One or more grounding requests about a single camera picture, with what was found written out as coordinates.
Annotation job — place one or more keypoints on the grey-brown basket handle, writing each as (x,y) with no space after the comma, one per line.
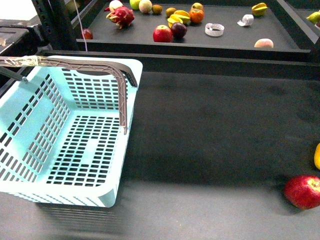
(120,71)

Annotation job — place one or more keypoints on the light blue plastic basket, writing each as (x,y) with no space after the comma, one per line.
(60,136)

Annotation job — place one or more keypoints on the yellow mango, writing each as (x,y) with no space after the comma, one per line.
(317,157)

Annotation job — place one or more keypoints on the red apple on tray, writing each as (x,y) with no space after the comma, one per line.
(162,34)

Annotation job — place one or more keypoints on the dark purple plum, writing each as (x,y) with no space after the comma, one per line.
(179,30)

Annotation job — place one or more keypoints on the yellow star fruit cluster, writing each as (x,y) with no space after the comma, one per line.
(179,16)

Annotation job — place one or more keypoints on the brown kiwi right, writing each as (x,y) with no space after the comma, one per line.
(169,11)

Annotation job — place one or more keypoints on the brown kiwi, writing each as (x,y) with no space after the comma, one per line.
(157,9)
(169,11)

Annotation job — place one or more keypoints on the orange persimmon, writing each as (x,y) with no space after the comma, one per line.
(196,15)

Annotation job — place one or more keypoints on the pink dragon fruit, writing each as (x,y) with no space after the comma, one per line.
(121,17)

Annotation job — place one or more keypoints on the brown kiwi left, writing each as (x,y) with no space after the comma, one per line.
(157,9)

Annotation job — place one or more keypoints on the small dark red fruit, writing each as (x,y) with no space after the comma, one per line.
(87,34)

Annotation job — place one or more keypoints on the black fruit display tray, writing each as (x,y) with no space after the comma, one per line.
(218,35)

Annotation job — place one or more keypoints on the beige round melon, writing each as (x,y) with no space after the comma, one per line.
(145,6)

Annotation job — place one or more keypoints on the green apple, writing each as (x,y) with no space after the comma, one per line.
(134,4)

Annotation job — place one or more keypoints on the white round fruit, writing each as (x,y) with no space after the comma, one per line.
(114,4)

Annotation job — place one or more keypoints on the peach at tray front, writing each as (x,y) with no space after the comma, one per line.
(264,43)

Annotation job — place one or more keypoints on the crumpled white tape piece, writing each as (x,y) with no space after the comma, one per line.
(247,20)

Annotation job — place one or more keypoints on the yellow star fruit right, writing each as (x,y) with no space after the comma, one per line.
(259,9)

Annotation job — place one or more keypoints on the red apple on table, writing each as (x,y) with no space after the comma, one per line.
(303,191)

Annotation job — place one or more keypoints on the glass-top freezer chest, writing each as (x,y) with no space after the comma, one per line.
(21,37)

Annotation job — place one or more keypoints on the green pear right tray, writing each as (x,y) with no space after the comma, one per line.
(314,18)

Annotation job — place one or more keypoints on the black metal shelf post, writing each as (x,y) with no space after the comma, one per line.
(56,24)

